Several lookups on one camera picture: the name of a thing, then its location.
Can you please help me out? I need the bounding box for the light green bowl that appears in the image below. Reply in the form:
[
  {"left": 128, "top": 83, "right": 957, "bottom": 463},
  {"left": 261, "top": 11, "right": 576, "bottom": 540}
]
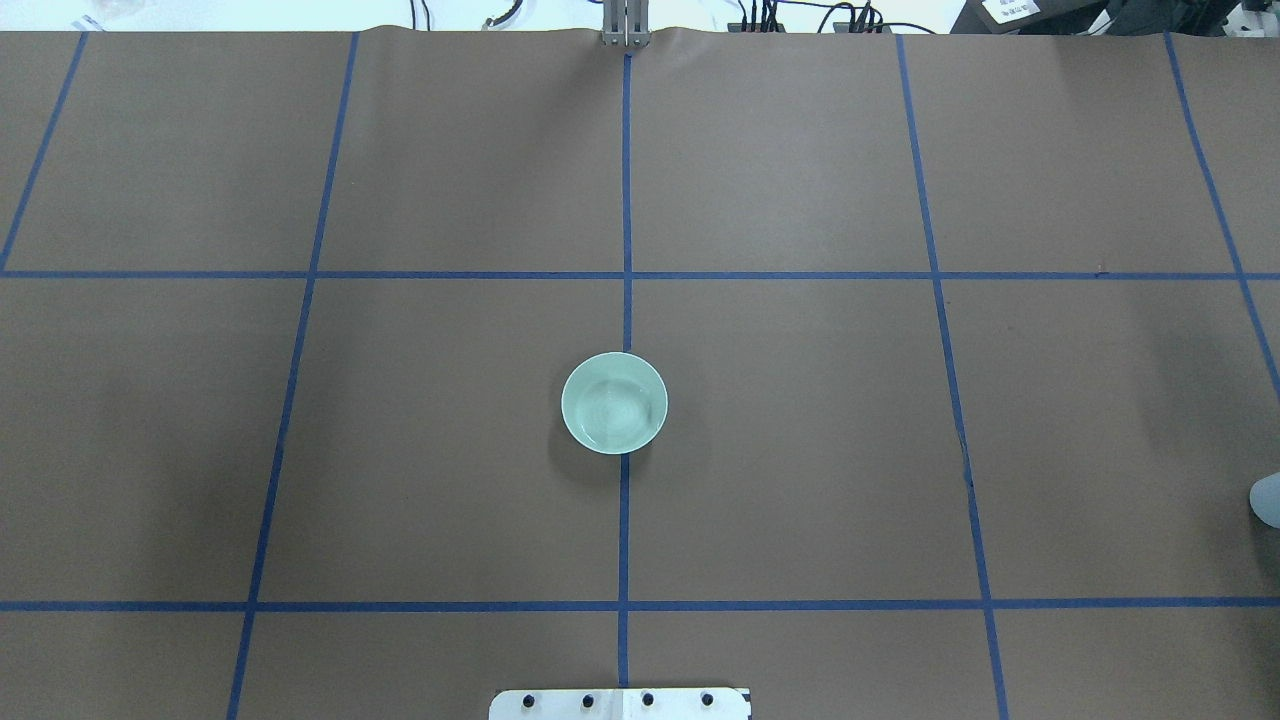
[{"left": 559, "top": 352, "right": 669, "bottom": 456}]

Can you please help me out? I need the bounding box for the light blue paper cup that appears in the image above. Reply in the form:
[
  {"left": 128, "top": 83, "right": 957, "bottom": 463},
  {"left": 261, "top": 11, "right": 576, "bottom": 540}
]
[{"left": 1248, "top": 471, "right": 1280, "bottom": 529}]

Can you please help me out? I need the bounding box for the aluminium frame post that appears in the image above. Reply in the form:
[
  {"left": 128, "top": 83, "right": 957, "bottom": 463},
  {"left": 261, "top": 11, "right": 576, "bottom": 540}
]
[{"left": 598, "top": 0, "right": 652, "bottom": 50}]

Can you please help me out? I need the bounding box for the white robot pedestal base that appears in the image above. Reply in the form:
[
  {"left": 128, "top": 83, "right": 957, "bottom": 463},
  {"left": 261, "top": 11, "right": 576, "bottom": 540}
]
[{"left": 488, "top": 687, "right": 753, "bottom": 719}]

